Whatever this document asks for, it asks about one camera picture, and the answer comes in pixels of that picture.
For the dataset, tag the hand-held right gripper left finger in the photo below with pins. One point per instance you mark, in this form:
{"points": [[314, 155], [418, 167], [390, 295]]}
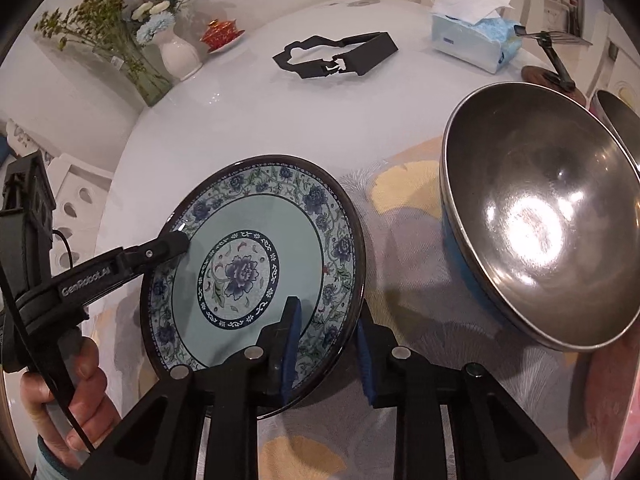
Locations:
{"points": [[292, 345]]}

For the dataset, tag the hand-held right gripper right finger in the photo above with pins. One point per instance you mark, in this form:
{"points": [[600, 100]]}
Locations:
{"points": [[363, 360]]}

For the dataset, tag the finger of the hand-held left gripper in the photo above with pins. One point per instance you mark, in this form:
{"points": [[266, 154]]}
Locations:
{"points": [[160, 250]]}

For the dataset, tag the blue floral ceramic plate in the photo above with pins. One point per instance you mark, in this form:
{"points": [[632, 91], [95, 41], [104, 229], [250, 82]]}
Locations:
{"points": [[260, 220]]}

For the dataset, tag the blue steel bowl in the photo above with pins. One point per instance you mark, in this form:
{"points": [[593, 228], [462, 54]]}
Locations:
{"points": [[525, 185]]}

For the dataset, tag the red steel bowl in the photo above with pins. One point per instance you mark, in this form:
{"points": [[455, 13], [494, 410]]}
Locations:
{"points": [[622, 120]]}

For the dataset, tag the person's left forearm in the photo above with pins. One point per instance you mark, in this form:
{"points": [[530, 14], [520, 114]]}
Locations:
{"points": [[50, 465]]}

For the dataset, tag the person's left hand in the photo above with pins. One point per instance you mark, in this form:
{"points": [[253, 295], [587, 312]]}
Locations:
{"points": [[92, 400]]}

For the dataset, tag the fan-patterned table mat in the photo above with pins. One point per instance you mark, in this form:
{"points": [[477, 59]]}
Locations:
{"points": [[400, 240]]}

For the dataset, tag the glass vase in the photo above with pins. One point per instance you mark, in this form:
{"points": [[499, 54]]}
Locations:
{"points": [[140, 75]]}

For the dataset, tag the white ceramic vase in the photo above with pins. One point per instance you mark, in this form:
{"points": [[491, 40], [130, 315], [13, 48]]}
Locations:
{"points": [[179, 57]]}

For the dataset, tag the red lidded teacup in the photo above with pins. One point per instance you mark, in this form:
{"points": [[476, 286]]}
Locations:
{"points": [[220, 34]]}

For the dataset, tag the red-rimmed saucer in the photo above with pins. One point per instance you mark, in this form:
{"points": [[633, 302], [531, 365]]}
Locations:
{"points": [[236, 39]]}

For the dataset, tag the blue and white artificial flowers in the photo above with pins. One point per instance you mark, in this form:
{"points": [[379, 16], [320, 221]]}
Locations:
{"points": [[155, 20]]}

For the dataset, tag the yellow-green dried flowers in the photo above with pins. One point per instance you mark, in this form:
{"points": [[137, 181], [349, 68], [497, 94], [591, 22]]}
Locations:
{"points": [[95, 10]]}

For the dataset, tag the black napkin holder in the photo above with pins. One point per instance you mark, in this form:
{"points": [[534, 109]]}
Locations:
{"points": [[370, 50]]}

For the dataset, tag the blue tissue box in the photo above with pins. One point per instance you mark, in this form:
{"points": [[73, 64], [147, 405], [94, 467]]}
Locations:
{"points": [[465, 42]]}

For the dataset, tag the black stand with wooden base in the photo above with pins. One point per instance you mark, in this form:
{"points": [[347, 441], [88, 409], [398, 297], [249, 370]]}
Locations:
{"points": [[555, 62]]}

